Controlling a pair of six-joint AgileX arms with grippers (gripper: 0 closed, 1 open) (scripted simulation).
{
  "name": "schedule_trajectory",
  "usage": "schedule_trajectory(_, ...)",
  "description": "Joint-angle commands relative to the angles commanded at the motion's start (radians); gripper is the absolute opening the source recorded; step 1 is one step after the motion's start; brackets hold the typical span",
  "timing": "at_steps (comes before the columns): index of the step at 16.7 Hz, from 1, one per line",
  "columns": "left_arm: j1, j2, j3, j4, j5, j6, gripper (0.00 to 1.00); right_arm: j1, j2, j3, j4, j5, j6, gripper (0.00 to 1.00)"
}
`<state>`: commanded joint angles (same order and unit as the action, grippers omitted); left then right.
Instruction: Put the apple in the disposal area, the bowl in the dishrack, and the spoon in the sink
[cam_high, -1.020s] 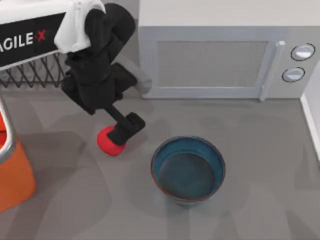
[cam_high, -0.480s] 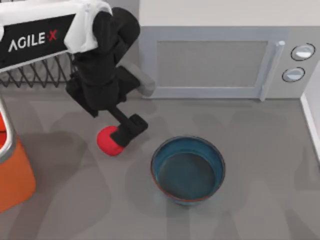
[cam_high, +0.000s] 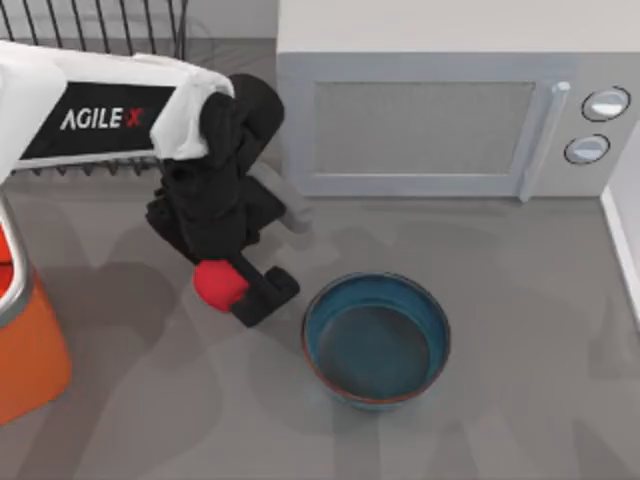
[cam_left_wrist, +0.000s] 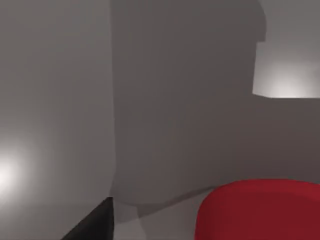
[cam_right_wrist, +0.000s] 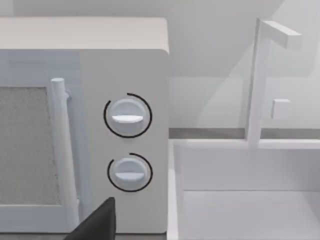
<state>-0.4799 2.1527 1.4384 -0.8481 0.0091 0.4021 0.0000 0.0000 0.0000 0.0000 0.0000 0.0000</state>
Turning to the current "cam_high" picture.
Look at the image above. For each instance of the pale microwave oven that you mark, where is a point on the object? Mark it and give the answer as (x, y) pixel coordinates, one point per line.
(450, 30)

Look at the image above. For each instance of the large round microwave knob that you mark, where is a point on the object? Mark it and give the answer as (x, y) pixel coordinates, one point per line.
(605, 103)

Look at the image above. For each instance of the grey microwave door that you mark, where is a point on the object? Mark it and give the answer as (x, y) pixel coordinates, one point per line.
(420, 127)

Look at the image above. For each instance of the small round microwave knob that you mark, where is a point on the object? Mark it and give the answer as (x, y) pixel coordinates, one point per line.
(587, 148)

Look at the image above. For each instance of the red round object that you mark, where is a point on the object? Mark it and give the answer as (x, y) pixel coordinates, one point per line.
(219, 282)

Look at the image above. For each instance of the blue bowl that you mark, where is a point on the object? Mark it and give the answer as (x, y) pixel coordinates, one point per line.
(375, 345)

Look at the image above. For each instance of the orange bin with metal rim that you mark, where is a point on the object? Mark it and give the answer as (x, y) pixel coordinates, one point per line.
(30, 350)

